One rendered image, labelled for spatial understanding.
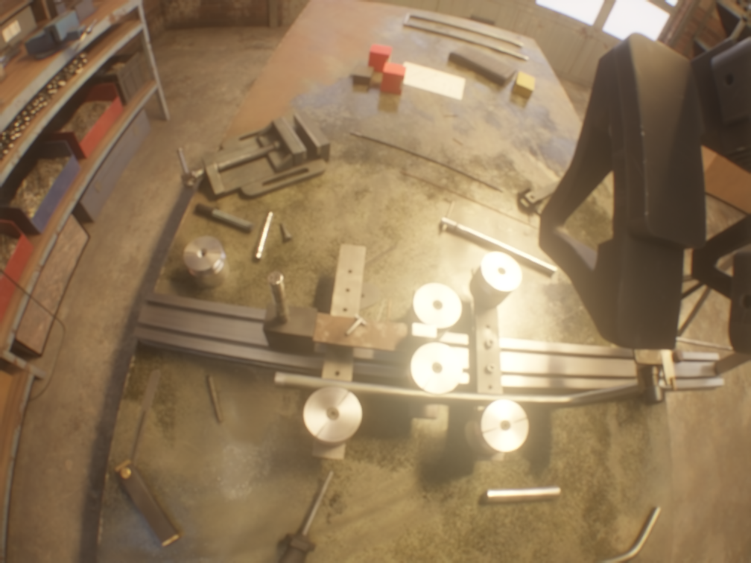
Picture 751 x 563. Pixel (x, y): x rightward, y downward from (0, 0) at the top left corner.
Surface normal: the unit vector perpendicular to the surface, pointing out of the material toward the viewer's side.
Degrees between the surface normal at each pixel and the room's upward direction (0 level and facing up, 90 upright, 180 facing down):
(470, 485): 0
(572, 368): 0
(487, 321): 0
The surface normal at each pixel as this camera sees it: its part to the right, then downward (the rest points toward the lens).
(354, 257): 0.13, -0.49
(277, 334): -0.07, 0.86
